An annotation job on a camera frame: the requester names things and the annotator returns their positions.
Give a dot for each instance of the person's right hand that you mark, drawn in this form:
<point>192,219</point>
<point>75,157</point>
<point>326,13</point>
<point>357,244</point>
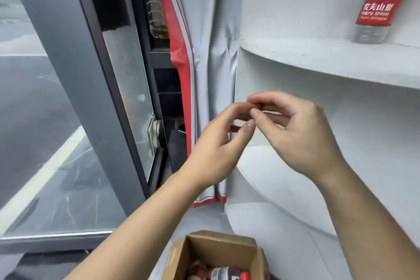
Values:
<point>305,138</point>

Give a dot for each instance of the person's left hand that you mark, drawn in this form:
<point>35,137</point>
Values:
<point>210,155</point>

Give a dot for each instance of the person's right thumb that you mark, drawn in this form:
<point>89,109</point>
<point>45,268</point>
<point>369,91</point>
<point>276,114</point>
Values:
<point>262,125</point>

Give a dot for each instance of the person's left thumb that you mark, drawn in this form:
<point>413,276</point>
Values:
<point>241,135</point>

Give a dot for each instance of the person's right forearm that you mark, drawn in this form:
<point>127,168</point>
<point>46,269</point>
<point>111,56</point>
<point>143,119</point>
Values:
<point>370,224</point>

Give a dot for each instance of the person's left forearm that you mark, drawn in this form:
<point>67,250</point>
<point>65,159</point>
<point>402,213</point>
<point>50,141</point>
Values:
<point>137,233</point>

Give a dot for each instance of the grey curtain with red stripe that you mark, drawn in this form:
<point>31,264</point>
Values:
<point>210,43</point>

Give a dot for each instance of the white curved shelf unit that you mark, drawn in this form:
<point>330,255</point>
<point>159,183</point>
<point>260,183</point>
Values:
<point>344,66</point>

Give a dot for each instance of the brown cardboard box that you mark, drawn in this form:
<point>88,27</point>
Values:
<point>226,250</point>

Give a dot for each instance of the black framed glass cabinet door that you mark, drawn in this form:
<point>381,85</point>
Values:
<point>128,69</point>

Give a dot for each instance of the row of brown drink bottles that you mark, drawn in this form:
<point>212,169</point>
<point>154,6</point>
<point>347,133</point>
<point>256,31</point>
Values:
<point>156,7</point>

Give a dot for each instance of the clear water bottle red label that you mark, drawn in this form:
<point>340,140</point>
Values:
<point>377,4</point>

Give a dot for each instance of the grey metal window frame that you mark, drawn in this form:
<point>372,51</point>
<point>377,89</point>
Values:
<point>72,86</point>

